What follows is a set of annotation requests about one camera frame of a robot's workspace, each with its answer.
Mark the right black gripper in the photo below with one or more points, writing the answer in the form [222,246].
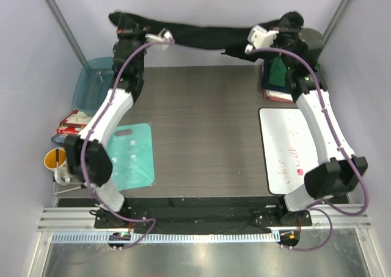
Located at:
[285,29]

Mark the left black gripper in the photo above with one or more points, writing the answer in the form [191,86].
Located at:
[138,33]

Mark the black floral t shirt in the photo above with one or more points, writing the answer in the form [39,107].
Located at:
[231,41]

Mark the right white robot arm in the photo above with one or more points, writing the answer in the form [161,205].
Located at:
[339,170]

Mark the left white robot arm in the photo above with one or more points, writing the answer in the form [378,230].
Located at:
[87,157]

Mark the green folded t shirt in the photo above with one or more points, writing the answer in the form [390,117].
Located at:
[277,73]

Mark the teal plastic bin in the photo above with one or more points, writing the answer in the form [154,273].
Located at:
[93,84]

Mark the white whiteboard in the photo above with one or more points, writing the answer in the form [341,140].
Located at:
[289,150]

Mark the blue grey book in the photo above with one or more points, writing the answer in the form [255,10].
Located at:
[59,138]

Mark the yellow mug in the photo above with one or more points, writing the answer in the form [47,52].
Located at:
[55,158]

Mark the white floral mug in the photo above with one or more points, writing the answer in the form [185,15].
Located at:
[62,175]

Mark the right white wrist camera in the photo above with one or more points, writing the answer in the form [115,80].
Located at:
[260,38]

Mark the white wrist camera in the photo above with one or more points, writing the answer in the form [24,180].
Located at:
[162,40]
[260,38]

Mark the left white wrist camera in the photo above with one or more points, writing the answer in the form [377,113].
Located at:
[162,40]

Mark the right aluminium corner post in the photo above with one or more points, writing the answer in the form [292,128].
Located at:
[336,19]

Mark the aluminium corner post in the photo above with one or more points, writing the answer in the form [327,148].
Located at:
[336,19]
[62,23]

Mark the left aluminium corner post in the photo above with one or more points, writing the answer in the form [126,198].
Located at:
[62,23]

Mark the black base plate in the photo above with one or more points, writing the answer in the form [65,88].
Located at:
[205,216]

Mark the aluminium rail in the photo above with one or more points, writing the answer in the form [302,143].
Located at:
[80,219]

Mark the white slotted cable duct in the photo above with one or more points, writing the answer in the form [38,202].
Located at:
[124,237]

